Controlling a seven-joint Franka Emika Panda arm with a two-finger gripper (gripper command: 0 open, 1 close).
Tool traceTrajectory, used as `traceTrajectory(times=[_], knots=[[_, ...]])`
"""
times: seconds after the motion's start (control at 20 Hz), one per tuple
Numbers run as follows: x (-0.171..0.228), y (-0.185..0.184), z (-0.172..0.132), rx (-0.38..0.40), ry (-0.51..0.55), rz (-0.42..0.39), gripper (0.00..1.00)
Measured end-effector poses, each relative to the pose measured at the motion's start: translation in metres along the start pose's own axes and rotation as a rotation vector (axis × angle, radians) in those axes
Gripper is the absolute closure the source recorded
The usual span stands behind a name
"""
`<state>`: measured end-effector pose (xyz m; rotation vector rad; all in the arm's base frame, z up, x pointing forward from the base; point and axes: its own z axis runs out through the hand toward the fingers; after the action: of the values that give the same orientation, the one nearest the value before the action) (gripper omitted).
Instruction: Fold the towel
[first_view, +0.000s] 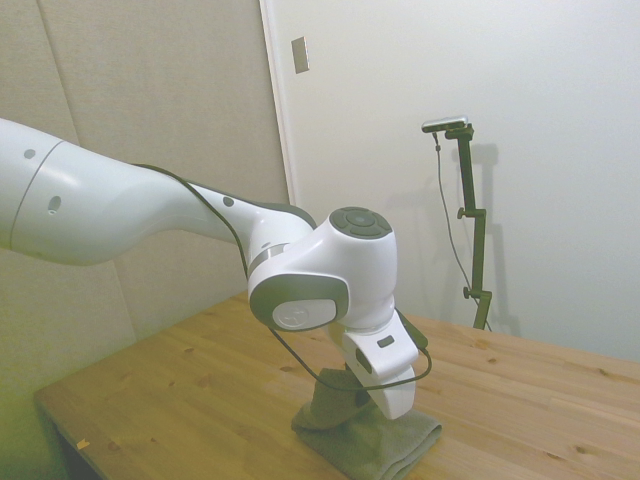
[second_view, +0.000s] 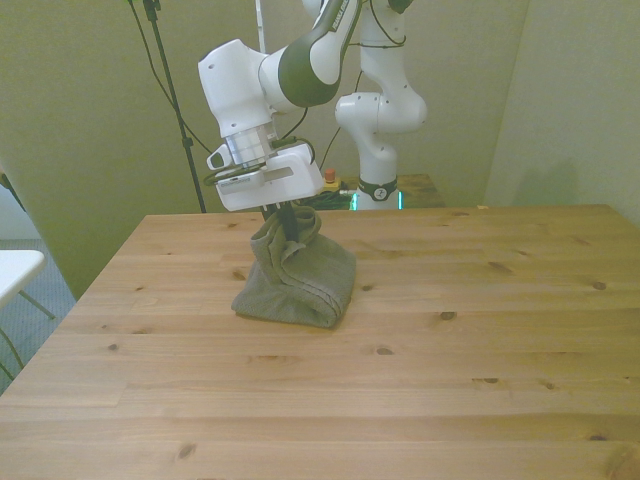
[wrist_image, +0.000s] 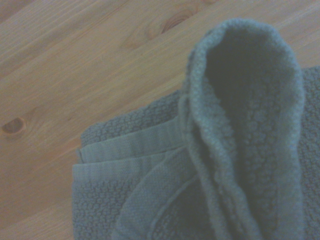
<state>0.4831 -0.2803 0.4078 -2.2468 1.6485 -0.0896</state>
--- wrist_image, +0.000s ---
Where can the grey terry towel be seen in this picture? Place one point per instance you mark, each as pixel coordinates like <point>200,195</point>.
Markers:
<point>250,125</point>

